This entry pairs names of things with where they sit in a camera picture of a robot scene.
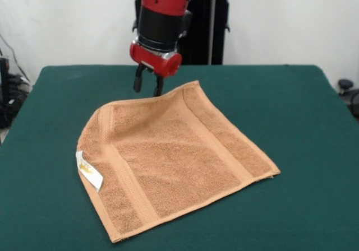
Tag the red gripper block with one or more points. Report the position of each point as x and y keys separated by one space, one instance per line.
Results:
x=151 y=62

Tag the tan terry towel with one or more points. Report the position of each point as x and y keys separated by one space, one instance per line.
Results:
x=168 y=150

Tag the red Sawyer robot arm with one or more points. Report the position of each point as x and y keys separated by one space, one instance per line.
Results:
x=162 y=13

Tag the dark green table cloth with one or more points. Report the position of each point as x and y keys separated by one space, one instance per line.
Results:
x=42 y=178

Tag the grey office chair base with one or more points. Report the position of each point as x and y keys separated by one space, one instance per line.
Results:
x=346 y=84

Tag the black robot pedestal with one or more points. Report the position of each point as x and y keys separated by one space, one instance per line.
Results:
x=202 y=38

